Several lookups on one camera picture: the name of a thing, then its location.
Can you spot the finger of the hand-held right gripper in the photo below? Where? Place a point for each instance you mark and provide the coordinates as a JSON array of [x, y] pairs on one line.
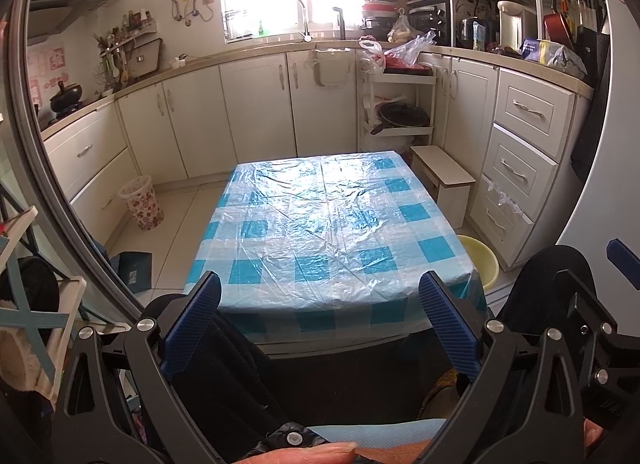
[[624, 261], [595, 309]]

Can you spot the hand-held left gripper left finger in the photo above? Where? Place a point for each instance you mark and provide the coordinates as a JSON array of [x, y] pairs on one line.
[[192, 324]]

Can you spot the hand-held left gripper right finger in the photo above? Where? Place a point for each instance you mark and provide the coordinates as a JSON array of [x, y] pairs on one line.
[[447, 324]]

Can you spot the person's right hand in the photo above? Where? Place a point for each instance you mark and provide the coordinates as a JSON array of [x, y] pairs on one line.
[[596, 436]]

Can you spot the person's left hand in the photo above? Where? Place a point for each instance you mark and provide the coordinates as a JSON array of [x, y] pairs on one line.
[[310, 455]]

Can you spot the person's black trousers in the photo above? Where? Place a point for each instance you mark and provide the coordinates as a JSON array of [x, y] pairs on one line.
[[545, 284]]

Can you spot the yellow plastic basin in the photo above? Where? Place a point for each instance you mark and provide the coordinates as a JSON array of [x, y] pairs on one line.
[[480, 259]]

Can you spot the dark blue cardboard box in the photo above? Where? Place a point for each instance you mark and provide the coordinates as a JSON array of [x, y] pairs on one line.
[[132, 271]]

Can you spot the white folding rack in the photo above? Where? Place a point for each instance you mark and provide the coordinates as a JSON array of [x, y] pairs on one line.
[[70, 304]]

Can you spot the light blue cloth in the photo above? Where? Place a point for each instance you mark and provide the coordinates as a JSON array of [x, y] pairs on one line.
[[380, 431]]

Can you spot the floral wastebasket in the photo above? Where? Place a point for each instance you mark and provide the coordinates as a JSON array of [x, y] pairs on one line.
[[142, 204]]

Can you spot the white refrigerator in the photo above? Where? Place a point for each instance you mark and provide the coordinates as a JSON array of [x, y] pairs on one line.
[[620, 119]]

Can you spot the white wooden stool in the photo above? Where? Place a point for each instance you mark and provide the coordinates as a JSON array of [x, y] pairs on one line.
[[440, 172]]

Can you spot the blue checkered tablecloth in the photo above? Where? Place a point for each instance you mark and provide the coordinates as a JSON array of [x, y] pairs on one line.
[[325, 224]]

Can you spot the silver yellow bag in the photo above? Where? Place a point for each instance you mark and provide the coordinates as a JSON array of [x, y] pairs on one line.
[[565, 62]]

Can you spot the black frying pan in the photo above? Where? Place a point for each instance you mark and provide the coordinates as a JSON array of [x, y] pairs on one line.
[[402, 117]]

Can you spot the white kitchen base cabinets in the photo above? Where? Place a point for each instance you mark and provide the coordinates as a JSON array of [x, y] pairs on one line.
[[260, 104]]

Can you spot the blue packet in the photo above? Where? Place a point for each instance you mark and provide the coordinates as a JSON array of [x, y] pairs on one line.
[[531, 49]]

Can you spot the red pot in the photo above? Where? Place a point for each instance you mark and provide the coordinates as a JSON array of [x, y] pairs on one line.
[[557, 29]]

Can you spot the white shelf rack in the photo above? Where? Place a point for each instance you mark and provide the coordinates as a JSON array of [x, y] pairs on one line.
[[400, 82]]

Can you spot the black blender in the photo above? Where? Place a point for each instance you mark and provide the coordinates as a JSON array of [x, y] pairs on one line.
[[590, 9]]

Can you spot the white electric thermos pot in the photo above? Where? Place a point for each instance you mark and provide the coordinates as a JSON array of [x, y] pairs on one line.
[[515, 27]]

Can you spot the black lidded pot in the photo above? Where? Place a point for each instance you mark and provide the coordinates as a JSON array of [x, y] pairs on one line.
[[67, 97]]

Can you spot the red round tray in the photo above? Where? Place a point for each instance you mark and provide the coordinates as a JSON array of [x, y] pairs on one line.
[[407, 67]]

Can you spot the small white dish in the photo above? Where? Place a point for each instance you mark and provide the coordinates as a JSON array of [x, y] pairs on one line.
[[178, 63]]

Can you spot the dark rectangular board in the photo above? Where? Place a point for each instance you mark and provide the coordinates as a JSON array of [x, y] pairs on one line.
[[147, 57]]

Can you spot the clear plastic bag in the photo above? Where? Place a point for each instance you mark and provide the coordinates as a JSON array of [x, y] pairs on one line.
[[412, 49]]

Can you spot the white red-print plastic bag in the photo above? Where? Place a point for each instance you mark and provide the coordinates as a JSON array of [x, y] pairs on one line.
[[372, 57]]

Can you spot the white door-hung bag holder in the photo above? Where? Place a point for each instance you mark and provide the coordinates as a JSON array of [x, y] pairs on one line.
[[330, 53]]

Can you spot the tied clear bag of buns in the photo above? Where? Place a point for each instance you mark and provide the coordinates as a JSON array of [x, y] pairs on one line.
[[404, 29]]

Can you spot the black toaster oven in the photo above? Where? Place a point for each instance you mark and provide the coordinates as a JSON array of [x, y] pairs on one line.
[[430, 22]]

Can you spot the black filter tap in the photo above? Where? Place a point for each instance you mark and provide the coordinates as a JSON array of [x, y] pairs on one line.
[[341, 24]]

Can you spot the chrome kitchen faucet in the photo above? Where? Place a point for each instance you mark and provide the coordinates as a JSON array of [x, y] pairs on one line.
[[302, 19]]

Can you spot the stack of pots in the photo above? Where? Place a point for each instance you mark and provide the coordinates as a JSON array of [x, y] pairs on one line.
[[380, 7]]

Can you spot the range hood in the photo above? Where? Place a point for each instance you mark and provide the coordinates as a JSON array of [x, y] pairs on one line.
[[65, 7]]

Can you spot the wall utensil rack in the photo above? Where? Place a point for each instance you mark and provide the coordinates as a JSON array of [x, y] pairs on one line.
[[117, 44]]

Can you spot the pink wall stickers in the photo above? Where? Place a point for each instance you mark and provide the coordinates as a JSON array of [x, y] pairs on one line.
[[47, 69]]

